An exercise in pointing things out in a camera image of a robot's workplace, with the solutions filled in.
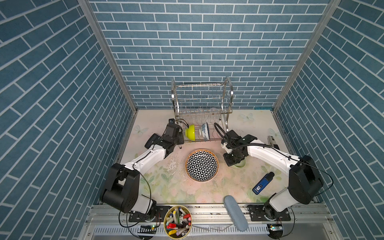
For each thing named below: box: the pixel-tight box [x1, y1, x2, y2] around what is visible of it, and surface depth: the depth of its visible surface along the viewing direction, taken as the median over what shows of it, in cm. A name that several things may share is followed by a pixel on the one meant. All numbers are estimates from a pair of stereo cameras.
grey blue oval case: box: [223, 195, 249, 232], surface depth 74 cm
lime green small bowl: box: [185, 124, 195, 141], surface depth 93 cm
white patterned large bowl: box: [185, 148, 220, 183], surface depth 90 cm
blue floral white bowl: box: [199, 122, 210, 141], surface depth 93 cm
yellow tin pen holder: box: [163, 205, 193, 240], surface depth 64 cm
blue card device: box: [252, 171, 275, 195], surface depth 82 cm
